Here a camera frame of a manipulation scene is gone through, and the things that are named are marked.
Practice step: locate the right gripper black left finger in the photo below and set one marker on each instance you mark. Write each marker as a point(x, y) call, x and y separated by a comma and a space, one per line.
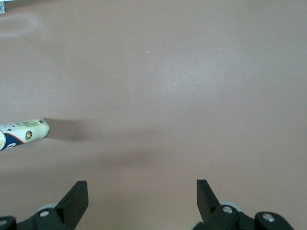
point(62, 213)

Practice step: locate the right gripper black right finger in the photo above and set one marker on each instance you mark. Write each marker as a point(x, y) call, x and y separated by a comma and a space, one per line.
point(216, 215)

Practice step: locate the white blue tennis ball can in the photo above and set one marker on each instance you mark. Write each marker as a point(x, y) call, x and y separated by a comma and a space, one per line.
point(21, 133)

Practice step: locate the brown table mat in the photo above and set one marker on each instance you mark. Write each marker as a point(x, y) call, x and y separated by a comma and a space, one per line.
point(156, 83)

